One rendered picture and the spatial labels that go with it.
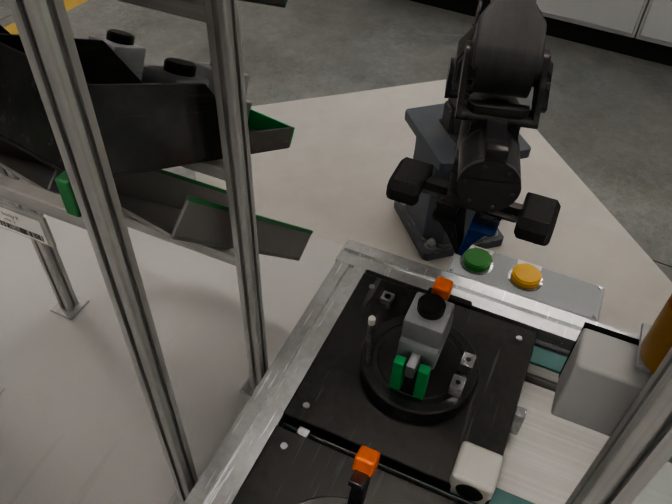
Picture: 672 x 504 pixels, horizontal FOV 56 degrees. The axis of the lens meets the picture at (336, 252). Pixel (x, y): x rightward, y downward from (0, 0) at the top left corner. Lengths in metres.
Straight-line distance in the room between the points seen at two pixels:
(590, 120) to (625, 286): 2.10
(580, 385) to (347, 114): 0.97
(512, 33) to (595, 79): 2.88
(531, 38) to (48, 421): 0.73
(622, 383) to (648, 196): 2.35
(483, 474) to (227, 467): 0.27
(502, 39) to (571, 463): 0.49
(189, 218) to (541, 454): 0.49
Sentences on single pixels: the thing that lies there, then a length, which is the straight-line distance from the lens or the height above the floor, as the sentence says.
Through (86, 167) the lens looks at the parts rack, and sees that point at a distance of 0.43.
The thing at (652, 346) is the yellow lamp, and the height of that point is 1.28.
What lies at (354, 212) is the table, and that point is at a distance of 1.13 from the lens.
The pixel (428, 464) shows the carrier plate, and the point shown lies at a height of 0.97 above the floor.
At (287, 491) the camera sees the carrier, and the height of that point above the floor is 0.97.
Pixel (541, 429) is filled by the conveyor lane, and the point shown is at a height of 0.92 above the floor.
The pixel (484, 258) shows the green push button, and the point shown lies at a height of 0.97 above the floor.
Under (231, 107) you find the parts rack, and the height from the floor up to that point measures 1.31.
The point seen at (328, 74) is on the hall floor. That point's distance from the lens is 3.23.
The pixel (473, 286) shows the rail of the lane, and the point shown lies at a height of 0.96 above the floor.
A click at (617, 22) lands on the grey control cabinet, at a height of 0.17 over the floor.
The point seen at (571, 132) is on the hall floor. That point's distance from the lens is 3.05.
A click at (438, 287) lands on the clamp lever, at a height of 1.08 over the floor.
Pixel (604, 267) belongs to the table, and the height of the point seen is 0.86.
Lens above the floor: 1.61
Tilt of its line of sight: 45 degrees down
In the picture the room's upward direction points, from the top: 2 degrees clockwise
